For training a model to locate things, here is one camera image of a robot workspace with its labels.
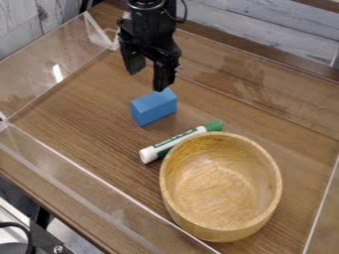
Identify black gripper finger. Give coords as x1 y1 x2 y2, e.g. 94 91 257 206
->
118 39 145 75
152 60 178 92

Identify clear acrylic corner bracket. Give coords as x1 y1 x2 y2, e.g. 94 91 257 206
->
84 11 120 52

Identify clear acrylic barrier wall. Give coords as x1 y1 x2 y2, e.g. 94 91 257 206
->
0 119 220 254

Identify blue rectangular block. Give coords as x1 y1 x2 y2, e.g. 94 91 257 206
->
130 88 177 126

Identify black metal mount base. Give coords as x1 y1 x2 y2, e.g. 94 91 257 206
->
0 227 77 254

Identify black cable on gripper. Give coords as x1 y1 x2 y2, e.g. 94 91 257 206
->
165 0 188 24

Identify black cable at corner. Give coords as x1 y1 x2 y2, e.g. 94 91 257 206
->
0 221 34 254

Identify brown wooden bowl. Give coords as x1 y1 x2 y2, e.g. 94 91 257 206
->
158 132 281 242

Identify green and white marker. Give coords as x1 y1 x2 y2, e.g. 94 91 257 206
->
138 119 225 164

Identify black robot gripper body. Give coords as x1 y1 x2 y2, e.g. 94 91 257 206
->
116 6 182 63

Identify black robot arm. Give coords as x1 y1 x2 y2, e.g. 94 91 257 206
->
116 0 185 92

